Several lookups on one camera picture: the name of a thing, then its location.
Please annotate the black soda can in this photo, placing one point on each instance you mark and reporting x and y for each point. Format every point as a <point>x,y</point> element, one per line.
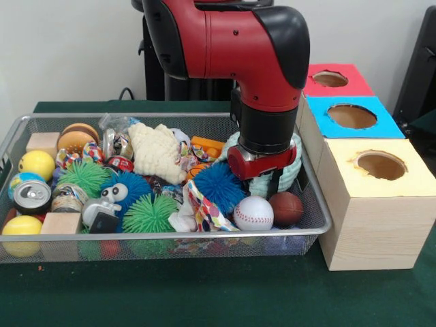
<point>31,197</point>

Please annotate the white baseball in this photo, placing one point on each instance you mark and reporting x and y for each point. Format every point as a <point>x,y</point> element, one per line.
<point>253,214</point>

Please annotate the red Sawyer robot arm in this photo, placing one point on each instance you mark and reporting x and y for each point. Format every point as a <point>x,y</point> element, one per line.
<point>238,44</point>

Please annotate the blue spiky ball with eyes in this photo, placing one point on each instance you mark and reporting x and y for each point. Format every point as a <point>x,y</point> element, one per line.
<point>218,184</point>
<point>134,187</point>

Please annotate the green spiky ball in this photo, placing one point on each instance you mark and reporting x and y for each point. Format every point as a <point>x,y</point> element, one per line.
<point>150,214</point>
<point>81,177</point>

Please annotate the brown toy football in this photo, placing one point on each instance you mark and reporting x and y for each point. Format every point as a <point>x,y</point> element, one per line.
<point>287,207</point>

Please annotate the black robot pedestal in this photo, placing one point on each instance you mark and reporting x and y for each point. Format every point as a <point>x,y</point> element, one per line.
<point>155,88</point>

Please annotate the dark green table cloth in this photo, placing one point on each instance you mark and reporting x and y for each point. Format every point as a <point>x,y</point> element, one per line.
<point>425,129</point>
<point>204,296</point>

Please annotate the mint green cloth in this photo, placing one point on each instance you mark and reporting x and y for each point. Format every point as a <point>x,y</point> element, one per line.
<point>259,185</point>

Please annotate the shallow clear mesh bin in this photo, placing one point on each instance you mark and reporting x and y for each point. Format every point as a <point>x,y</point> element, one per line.
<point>136,248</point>

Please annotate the wooden box with three holes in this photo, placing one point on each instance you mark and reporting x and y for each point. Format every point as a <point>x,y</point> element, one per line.
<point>371,231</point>

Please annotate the cream white cloth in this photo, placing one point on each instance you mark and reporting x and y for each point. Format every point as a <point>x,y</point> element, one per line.
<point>156,156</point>

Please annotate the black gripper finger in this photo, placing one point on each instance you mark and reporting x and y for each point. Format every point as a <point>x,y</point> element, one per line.
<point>276,184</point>

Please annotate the toy hamburger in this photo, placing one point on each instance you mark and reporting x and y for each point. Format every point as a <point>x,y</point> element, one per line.
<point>77,136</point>

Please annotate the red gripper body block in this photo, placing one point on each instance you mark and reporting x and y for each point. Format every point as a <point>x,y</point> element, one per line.
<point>262,165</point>

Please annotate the black upright panel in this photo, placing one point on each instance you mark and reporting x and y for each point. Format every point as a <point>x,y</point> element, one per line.
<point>419,68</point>

